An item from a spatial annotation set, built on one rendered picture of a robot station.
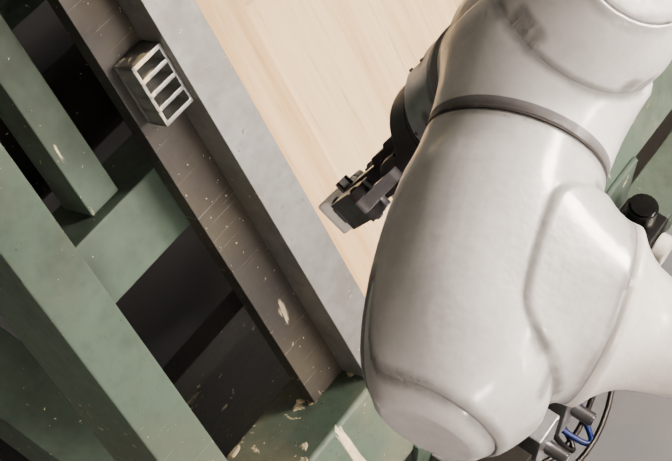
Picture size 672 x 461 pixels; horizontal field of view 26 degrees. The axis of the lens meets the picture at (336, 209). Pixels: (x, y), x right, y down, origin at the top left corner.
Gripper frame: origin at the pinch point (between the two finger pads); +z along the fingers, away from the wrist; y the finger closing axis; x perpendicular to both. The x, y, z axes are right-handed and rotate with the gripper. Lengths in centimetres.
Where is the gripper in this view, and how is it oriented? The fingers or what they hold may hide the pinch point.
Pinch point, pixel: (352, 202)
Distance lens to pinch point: 110.3
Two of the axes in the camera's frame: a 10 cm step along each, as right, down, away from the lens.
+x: 7.0, 7.1, 0.4
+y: -6.3, 6.5, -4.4
